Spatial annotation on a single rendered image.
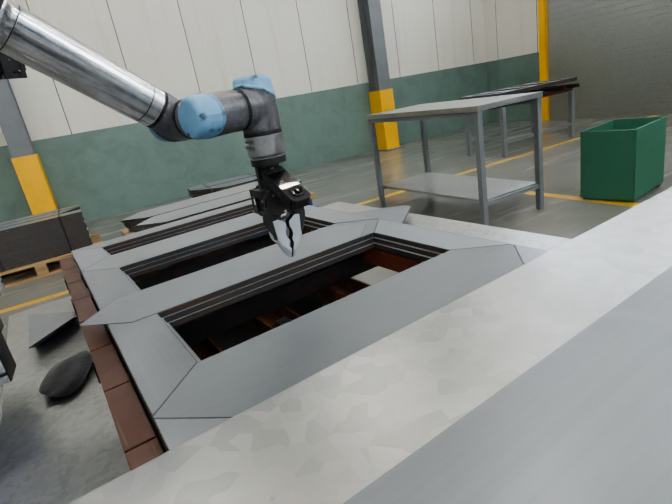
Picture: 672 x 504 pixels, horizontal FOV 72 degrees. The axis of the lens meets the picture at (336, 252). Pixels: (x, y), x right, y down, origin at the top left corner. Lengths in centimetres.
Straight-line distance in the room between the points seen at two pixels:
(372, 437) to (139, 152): 792
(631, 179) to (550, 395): 413
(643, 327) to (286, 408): 18
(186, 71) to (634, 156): 641
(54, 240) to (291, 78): 509
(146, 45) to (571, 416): 814
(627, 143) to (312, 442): 413
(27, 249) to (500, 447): 533
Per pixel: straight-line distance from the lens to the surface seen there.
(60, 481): 97
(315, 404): 26
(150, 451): 67
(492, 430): 20
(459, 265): 94
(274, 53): 876
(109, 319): 106
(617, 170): 435
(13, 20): 88
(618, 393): 22
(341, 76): 928
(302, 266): 110
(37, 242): 542
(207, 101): 85
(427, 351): 29
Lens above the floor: 120
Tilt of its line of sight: 19 degrees down
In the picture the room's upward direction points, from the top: 10 degrees counter-clockwise
